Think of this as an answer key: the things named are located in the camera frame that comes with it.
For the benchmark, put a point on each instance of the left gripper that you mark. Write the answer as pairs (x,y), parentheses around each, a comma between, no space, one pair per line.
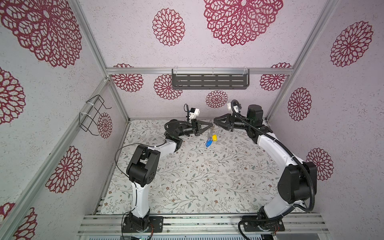
(197,129)

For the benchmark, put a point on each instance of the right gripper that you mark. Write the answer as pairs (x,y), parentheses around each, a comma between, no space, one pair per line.
(228,126)

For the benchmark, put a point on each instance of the blue key tag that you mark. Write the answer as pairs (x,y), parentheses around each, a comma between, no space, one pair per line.
(208,143)

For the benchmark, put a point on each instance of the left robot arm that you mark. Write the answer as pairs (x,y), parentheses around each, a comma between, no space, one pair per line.
(142,169)

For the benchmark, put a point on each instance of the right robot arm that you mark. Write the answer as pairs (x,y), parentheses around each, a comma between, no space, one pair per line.
(297,186)

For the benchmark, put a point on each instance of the grey slotted wall shelf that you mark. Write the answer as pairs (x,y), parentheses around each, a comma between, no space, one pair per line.
(199,80)

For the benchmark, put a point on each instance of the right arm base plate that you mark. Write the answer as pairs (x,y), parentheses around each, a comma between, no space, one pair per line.
(264,224)

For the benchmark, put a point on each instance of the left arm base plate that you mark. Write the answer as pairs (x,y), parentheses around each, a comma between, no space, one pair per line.
(132,224)

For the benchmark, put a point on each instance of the black wire wall basket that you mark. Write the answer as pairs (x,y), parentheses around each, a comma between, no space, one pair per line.
(96,120)

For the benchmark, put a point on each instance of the aluminium front rail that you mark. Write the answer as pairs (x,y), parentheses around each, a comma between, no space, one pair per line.
(205,224)

